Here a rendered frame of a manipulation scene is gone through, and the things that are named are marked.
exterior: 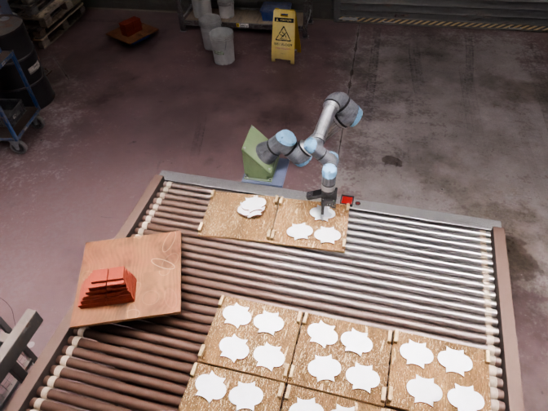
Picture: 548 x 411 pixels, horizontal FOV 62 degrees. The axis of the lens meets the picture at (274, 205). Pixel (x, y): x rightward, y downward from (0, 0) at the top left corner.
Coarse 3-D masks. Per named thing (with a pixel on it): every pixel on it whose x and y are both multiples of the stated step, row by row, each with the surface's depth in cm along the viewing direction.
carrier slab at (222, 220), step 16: (224, 192) 280; (208, 208) 271; (224, 208) 271; (272, 208) 269; (208, 224) 262; (224, 224) 262; (240, 224) 261; (256, 224) 261; (272, 224) 260; (240, 240) 255; (256, 240) 253
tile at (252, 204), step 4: (256, 196) 271; (248, 200) 269; (252, 200) 269; (256, 200) 268; (260, 200) 268; (264, 200) 268; (244, 204) 266; (248, 204) 266; (252, 204) 266; (256, 204) 266; (260, 204) 266; (264, 204) 266; (244, 208) 264; (248, 208) 264; (252, 208) 264; (256, 208) 264; (260, 208) 264
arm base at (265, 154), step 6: (258, 144) 289; (264, 144) 285; (258, 150) 287; (264, 150) 285; (270, 150) 283; (258, 156) 287; (264, 156) 285; (270, 156) 285; (276, 156) 287; (264, 162) 288; (270, 162) 289
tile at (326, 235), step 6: (324, 228) 256; (330, 228) 255; (318, 234) 253; (324, 234) 253; (330, 234) 253; (336, 234) 252; (318, 240) 251; (324, 240) 250; (330, 240) 250; (336, 240) 250
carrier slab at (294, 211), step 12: (288, 204) 271; (300, 204) 271; (312, 204) 270; (336, 204) 269; (276, 216) 265; (288, 216) 264; (300, 216) 264; (336, 216) 263; (348, 216) 263; (276, 228) 258; (312, 228) 257; (336, 228) 256; (276, 240) 252; (288, 240) 252; (300, 240) 252; (312, 240) 251
